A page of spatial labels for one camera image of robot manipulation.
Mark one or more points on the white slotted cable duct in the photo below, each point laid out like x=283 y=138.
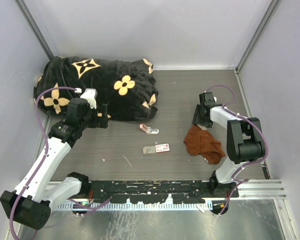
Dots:
x=166 y=206

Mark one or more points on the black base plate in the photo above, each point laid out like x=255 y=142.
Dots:
x=154 y=191

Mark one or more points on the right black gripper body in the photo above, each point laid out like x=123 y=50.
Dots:
x=198 y=119

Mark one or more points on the black floral plush blanket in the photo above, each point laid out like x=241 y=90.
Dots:
x=127 y=87

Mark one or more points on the aluminium front rail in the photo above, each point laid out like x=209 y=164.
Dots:
x=265 y=189

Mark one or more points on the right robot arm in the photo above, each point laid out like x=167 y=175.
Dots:
x=245 y=142

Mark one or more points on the brown cloth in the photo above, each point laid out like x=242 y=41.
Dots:
x=199 y=141

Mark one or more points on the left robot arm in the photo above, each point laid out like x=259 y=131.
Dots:
x=30 y=203

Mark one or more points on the red white staple box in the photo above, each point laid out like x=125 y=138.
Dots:
x=159 y=148

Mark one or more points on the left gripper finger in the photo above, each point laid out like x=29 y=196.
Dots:
x=104 y=116
x=94 y=119

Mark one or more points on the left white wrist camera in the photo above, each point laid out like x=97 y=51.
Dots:
x=90 y=94

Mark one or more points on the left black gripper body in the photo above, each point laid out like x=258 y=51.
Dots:
x=85 y=121

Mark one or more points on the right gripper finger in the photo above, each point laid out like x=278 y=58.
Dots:
x=204 y=117
x=196 y=117

